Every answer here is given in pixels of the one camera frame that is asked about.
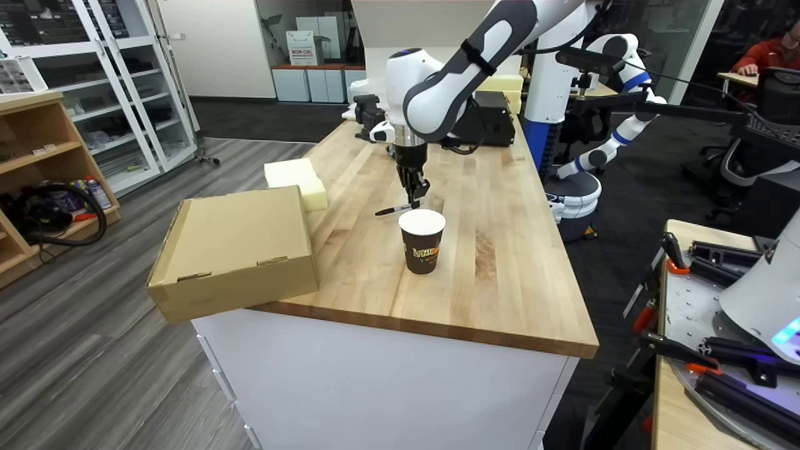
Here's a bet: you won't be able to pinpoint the person in red shirt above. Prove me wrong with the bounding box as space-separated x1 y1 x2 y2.
733 21 800 82

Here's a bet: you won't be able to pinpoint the grey white machine cover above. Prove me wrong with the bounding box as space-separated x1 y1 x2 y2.
718 207 800 371

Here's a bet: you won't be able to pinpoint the white low cabinet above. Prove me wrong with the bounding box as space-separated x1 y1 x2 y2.
269 66 369 108

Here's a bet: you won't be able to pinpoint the pale yellow foam block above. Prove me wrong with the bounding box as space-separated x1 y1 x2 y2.
262 155 329 212

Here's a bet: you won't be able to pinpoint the black office chair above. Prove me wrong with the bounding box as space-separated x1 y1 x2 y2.
718 66 800 215

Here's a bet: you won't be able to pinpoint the white storage boxes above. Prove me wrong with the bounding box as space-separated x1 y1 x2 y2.
283 11 350 70

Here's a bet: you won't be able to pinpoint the white glass door cabinet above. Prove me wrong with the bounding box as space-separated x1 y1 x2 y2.
0 0 202 200

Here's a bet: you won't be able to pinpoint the brown paper cup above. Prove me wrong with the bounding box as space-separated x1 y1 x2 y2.
398 207 447 277

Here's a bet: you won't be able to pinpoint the white table cabinet base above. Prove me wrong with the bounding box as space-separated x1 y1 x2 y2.
189 308 582 450

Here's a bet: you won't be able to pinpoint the black bag with cables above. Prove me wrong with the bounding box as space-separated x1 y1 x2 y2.
3 180 113 251

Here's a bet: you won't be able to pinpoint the wooden storage shelf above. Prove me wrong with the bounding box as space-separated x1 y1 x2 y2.
0 88 123 293

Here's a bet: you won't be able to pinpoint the black box device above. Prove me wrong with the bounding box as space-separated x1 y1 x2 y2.
447 88 518 153

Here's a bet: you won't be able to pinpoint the black horizontal boom bar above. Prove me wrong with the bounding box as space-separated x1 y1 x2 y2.
595 91 752 131

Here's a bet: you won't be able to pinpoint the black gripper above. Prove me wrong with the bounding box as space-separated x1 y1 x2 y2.
393 140 432 211

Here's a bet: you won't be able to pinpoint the brown cardboard box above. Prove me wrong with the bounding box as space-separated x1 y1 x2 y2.
145 185 323 327

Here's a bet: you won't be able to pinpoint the wooden workbench with tools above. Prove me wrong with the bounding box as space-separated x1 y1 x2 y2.
582 215 800 450

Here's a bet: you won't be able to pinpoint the blue and white robot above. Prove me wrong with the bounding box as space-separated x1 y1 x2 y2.
523 31 669 226

